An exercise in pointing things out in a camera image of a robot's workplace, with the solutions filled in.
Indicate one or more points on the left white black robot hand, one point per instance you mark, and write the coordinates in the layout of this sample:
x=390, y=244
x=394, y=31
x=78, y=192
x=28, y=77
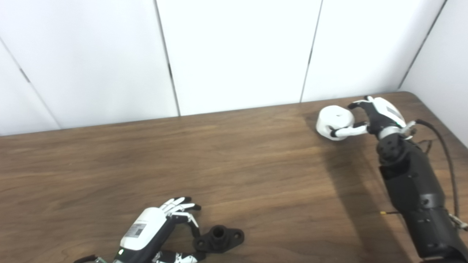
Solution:
x=146, y=230

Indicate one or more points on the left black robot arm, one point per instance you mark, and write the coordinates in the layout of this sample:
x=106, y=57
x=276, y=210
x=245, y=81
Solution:
x=120, y=261

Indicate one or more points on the round white block with holes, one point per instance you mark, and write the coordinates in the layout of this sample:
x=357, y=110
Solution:
x=333, y=118

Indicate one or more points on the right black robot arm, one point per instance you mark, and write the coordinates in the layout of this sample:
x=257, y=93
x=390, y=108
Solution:
x=413, y=182

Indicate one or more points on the black flanged holder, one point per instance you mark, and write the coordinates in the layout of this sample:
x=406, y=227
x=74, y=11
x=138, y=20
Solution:
x=219, y=239

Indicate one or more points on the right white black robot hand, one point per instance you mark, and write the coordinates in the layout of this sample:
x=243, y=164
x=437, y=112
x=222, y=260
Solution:
x=382, y=115

